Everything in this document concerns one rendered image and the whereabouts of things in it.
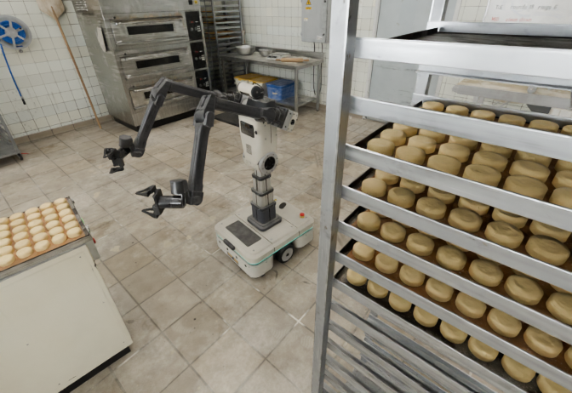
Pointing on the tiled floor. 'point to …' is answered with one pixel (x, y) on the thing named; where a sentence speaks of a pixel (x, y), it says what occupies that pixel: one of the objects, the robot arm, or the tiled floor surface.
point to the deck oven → (143, 42)
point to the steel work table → (280, 67)
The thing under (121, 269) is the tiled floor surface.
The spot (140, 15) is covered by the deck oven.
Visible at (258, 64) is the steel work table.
